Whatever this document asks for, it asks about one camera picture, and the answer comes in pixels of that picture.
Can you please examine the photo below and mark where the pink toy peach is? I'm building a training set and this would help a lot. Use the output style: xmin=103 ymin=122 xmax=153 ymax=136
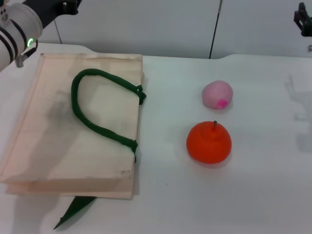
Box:
xmin=201 ymin=80 xmax=234 ymax=110

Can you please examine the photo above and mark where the orange toy fruit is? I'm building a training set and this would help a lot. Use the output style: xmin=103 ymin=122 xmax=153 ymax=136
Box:
xmin=186 ymin=120 xmax=233 ymax=164

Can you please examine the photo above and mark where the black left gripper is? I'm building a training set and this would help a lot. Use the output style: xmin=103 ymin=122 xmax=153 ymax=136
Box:
xmin=31 ymin=0 xmax=82 ymax=29

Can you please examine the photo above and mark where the cream canvas handbag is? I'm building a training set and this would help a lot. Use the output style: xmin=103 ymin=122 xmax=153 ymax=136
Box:
xmin=0 ymin=53 xmax=147 ymax=230

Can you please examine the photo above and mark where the left arm cable with plug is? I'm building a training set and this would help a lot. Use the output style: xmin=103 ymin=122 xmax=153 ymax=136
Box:
xmin=14 ymin=39 xmax=39 ymax=68

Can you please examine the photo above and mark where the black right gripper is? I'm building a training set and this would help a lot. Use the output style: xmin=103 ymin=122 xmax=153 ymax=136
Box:
xmin=293 ymin=2 xmax=312 ymax=38

